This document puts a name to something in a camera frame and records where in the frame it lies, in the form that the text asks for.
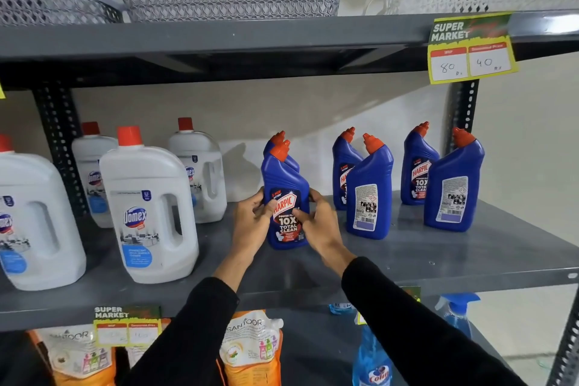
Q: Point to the person's left hand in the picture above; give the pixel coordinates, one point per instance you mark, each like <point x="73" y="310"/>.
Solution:
<point x="249" y="227"/>

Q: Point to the person's right hand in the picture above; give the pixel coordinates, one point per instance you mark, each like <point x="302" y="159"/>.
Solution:
<point x="323" y="236"/>

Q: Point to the person's right thumb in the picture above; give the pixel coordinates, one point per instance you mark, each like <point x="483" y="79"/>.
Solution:
<point x="303" y="215"/>

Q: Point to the person's left thumb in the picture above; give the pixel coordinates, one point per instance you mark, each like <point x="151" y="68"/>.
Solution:
<point x="270" y="207"/>

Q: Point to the blue toilet cleaner bottle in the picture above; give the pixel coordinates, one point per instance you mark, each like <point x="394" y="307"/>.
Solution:
<point x="371" y="191"/>
<point x="343" y="159"/>
<point x="454" y="191"/>
<point x="418" y="159"/>
<point x="289" y="159"/>
<point x="287" y="182"/>

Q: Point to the person's right forearm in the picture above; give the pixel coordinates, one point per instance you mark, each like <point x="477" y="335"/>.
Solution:
<point x="407" y="331"/>

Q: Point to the person's left forearm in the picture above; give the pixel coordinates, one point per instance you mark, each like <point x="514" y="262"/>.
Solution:
<point x="190" y="336"/>

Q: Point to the white cleaner jug red cap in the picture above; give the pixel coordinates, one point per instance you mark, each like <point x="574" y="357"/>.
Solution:
<point x="144" y="200"/>
<point x="36" y="227"/>
<point x="92" y="164"/>
<point x="203" y="173"/>

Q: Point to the yellow green price tag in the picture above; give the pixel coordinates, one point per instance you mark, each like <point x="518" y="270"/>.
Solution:
<point x="126" y="327"/>
<point x="412" y="293"/>

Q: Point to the blue glass cleaner spray bottle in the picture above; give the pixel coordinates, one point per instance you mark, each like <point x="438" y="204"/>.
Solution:
<point x="371" y="363"/>
<point x="459" y="313"/>

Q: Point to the grey metal shelf rack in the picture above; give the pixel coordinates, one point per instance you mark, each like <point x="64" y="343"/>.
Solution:
<point x="271" y="39"/>

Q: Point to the large yellow price tag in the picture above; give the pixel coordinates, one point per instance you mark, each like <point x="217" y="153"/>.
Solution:
<point x="470" y="60"/>

